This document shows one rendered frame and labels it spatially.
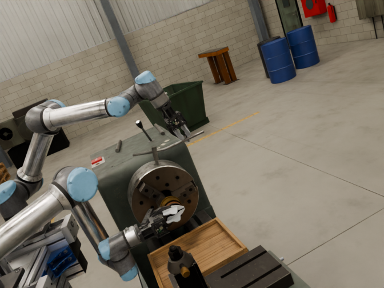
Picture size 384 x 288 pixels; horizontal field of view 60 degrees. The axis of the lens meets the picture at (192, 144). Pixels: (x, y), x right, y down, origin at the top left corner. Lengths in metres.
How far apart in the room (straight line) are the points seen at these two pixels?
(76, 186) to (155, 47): 10.64
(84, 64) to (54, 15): 1.65
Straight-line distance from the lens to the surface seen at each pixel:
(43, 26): 11.66
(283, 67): 7.78
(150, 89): 1.39
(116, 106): 1.29
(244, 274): 1.15
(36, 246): 1.78
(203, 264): 1.40
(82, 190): 1.21
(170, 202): 1.41
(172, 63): 11.82
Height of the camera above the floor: 1.71
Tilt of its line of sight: 17 degrees down
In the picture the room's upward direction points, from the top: 22 degrees counter-clockwise
